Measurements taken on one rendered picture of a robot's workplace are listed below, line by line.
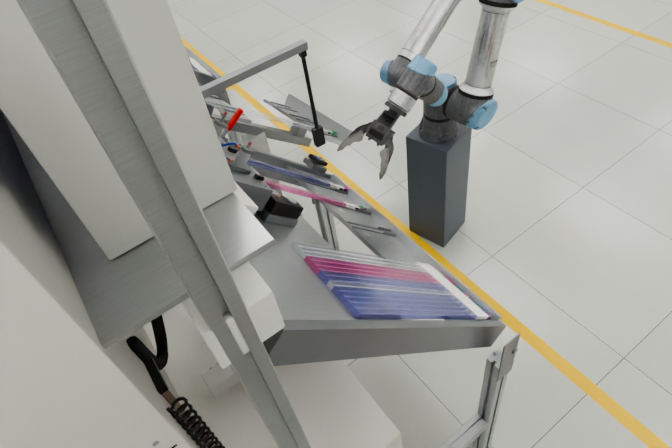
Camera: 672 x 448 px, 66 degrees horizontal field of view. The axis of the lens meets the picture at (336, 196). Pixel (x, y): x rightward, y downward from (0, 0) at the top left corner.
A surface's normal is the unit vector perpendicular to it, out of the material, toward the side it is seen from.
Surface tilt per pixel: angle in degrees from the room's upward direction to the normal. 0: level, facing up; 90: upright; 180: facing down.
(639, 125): 0
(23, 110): 90
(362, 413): 0
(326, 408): 0
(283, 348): 90
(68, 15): 90
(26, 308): 90
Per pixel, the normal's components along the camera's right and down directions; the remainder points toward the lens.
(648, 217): -0.13, -0.70
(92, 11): 0.58, 0.52
